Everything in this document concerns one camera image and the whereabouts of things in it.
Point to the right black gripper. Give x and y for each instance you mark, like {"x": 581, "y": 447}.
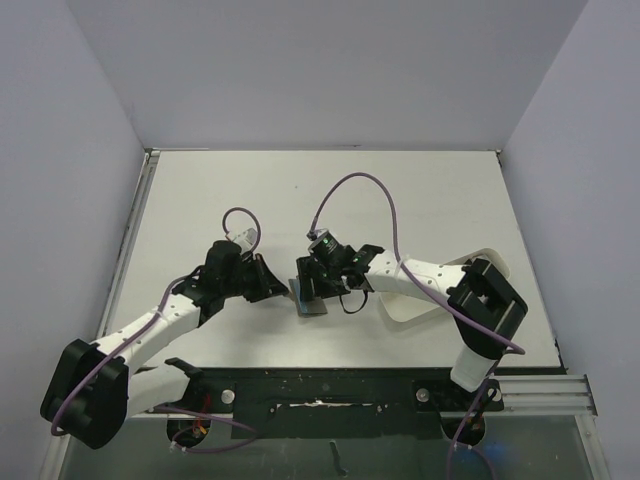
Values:
{"x": 310, "y": 279}

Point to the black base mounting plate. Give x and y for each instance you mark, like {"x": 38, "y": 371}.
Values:
{"x": 338, "y": 403}

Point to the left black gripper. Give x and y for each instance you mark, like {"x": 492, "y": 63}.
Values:
{"x": 267, "y": 285}

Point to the grey card holder wallet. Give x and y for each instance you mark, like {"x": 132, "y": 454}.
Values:
{"x": 306, "y": 309}

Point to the white plastic tray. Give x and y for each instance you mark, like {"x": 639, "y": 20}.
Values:
{"x": 402, "y": 302}

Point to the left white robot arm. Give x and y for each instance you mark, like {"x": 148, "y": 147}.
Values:
{"x": 97, "y": 386}

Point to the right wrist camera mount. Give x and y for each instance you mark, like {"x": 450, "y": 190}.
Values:
{"x": 314, "y": 234}

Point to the aluminium rail frame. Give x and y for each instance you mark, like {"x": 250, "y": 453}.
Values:
{"x": 438, "y": 206}

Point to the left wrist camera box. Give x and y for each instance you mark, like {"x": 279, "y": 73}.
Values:
{"x": 246, "y": 239}

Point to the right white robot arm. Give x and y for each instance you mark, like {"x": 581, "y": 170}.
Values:
{"x": 486, "y": 308}

